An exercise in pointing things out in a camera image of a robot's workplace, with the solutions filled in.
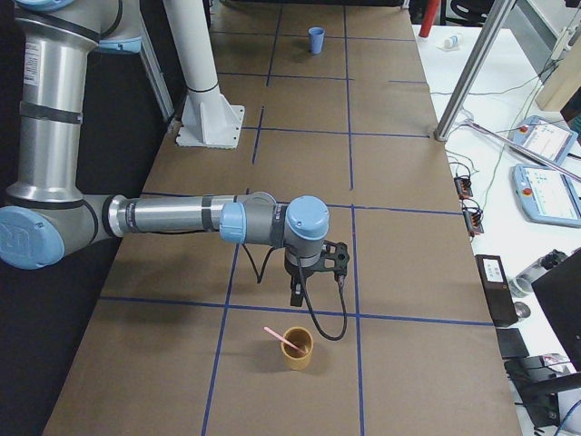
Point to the black box with label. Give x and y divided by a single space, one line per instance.
495 287

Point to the far small black connector box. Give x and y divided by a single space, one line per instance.
462 179

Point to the red cylinder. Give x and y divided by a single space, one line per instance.
431 12

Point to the far teach pendant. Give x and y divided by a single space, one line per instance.
552 140

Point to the blue ribbed cup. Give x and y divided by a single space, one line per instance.
316 36

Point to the near teach pendant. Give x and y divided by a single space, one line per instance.
546 196

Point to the small black connector box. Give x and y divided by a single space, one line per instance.
462 179
473 217

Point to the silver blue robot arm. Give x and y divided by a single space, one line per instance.
47 217

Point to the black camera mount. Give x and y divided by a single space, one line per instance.
334 258

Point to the white blue bottle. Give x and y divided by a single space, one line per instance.
451 43

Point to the aluminium frame post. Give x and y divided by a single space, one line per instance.
487 36

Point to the tan wooden cup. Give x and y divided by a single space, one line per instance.
302 338

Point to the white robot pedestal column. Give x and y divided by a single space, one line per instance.
208 119

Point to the pink chopstick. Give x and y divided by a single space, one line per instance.
284 340

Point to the black monitor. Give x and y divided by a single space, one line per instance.
558 293

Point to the metal rod on table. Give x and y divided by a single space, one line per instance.
537 158

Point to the near small black connector box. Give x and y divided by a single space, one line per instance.
473 217

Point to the teach pendant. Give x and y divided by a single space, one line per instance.
546 196
552 140

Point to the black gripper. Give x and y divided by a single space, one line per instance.
299 273

